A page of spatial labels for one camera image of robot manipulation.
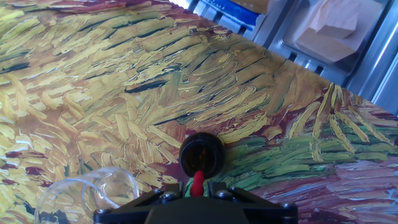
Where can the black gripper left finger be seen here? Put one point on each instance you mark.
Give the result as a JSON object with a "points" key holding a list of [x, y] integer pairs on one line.
{"points": [[133, 207]]}

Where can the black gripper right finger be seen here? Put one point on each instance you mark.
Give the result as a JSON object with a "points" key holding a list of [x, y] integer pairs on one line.
{"points": [[261, 208]]}

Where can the red bulb glass dropper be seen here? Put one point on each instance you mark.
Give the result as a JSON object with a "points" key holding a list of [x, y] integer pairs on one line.
{"points": [[197, 185]]}

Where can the clear glass beaker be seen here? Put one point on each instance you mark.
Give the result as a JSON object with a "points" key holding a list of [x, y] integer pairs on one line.
{"points": [[81, 199]]}

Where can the amber glass bottle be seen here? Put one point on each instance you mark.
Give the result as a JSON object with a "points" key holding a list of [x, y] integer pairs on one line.
{"points": [[202, 152]]}

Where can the painted wheatfield tablecloth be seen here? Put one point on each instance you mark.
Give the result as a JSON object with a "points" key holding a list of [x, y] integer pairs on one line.
{"points": [[124, 93]]}

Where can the large wooden block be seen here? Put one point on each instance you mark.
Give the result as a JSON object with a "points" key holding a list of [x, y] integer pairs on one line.
{"points": [[326, 49]]}

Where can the small wooden block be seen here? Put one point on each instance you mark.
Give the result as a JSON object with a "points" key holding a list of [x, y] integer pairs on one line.
{"points": [[335, 18]]}

